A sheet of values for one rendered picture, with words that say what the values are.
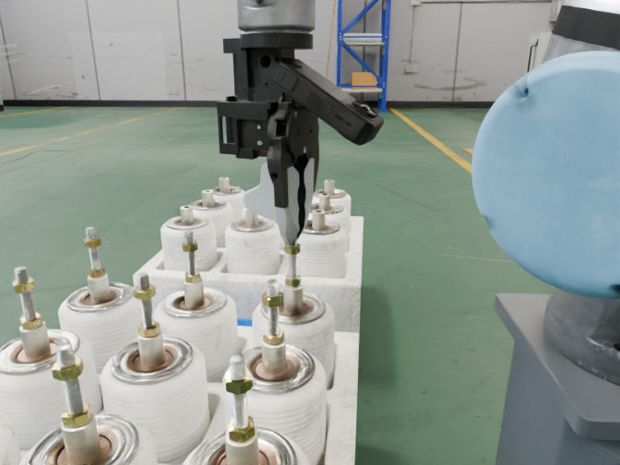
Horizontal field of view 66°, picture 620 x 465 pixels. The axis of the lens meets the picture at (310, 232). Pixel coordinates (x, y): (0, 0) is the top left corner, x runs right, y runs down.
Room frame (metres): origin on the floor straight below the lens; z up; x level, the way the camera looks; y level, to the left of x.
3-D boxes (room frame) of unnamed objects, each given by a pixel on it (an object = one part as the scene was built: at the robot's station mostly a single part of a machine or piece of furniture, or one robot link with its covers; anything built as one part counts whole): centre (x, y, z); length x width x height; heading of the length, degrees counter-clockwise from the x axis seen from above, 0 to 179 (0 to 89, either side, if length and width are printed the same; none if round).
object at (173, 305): (0.51, 0.14, 0.25); 0.08 x 0.08 x 0.01
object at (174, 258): (0.82, 0.22, 0.16); 0.10 x 0.10 x 0.18
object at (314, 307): (0.50, 0.02, 0.25); 0.08 x 0.08 x 0.01
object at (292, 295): (0.50, 0.02, 0.26); 0.02 x 0.02 x 0.03
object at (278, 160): (0.48, 0.03, 0.42); 0.05 x 0.02 x 0.09; 156
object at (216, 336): (0.51, 0.14, 0.16); 0.10 x 0.10 x 0.18
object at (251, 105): (0.51, 0.04, 0.48); 0.09 x 0.08 x 0.12; 66
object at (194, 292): (0.51, 0.14, 0.26); 0.02 x 0.02 x 0.03
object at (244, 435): (0.26, 0.05, 0.29); 0.02 x 0.02 x 0.01; 44
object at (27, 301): (0.41, 0.27, 0.30); 0.01 x 0.01 x 0.08
